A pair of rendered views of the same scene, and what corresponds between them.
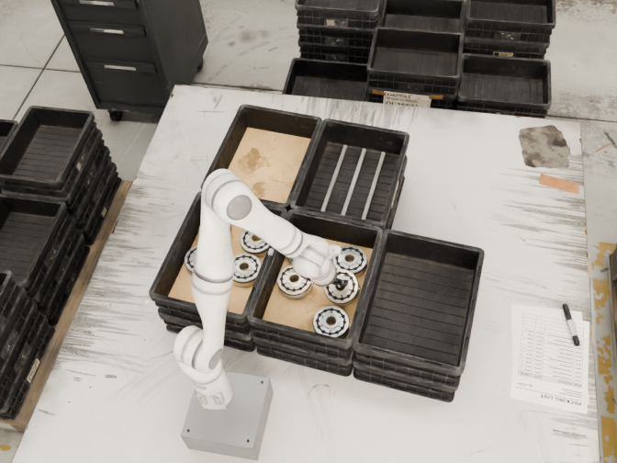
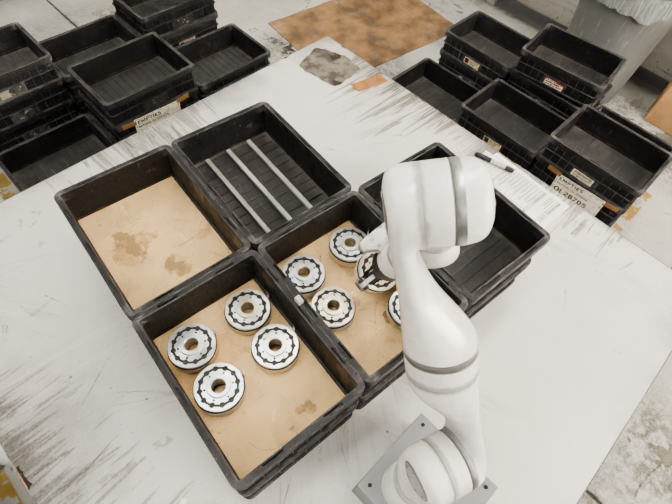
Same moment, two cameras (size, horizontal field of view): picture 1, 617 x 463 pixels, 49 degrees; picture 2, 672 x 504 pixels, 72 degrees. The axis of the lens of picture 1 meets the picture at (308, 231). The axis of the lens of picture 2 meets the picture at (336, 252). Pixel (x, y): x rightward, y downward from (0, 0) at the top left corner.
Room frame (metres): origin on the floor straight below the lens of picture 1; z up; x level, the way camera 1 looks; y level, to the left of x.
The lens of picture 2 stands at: (0.87, 0.49, 1.82)
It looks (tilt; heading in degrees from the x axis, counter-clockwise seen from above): 57 degrees down; 294
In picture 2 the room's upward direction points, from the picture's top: 8 degrees clockwise
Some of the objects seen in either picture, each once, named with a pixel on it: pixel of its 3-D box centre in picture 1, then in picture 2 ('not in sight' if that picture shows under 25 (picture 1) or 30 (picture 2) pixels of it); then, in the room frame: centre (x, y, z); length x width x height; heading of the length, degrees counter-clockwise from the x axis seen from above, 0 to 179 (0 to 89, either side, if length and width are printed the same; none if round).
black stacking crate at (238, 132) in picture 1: (264, 164); (157, 235); (1.50, 0.12, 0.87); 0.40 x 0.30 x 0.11; 159
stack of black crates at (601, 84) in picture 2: not in sight; (551, 95); (0.82, -1.75, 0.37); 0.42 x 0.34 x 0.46; 165
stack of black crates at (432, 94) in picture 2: not in sight; (433, 106); (1.30, -1.46, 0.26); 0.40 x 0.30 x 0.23; 165
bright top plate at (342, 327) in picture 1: (330, 321); (410, 307); (0.90, -0.04, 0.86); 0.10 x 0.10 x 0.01
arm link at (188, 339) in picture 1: (198, 355); (434, 470); (0.74, 0.30, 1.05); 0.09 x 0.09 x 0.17; 56
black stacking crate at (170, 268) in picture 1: (223, 262); (249, 363); (1.13, 0.27, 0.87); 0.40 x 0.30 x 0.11; 159
